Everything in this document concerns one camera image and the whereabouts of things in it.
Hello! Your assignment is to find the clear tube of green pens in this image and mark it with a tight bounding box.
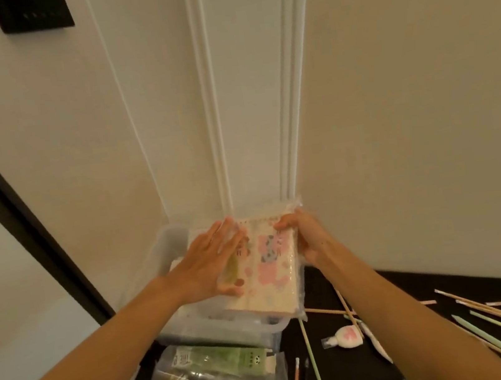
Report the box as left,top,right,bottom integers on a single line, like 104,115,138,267
154,329,281,380

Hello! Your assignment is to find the black wall control panel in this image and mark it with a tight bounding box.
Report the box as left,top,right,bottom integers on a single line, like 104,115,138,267
0,0,76,38

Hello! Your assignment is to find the light green pencil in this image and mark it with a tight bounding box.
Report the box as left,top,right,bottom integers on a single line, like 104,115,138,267
298,317,327,380

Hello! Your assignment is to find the white pink correction tape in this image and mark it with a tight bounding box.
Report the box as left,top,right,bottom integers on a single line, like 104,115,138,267
319,324,365,355
359,317,395,368

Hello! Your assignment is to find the clear plastic storage bin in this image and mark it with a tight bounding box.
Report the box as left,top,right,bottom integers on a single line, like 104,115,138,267
137,196,325,366

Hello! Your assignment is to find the person's right forearm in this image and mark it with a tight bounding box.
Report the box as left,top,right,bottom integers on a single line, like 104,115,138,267
317,224,501,380

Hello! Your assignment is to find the person's right hand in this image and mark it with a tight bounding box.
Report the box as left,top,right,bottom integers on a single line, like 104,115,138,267
272,203,339,276

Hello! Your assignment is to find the person's left forearm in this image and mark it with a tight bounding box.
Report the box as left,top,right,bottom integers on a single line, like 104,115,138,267
0,273,201,380

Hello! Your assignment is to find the person's left hand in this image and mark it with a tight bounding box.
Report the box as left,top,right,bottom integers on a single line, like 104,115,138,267
159,215,258,308

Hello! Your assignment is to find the black framed panel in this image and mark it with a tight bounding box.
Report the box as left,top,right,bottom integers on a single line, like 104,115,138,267
0,70,119,342

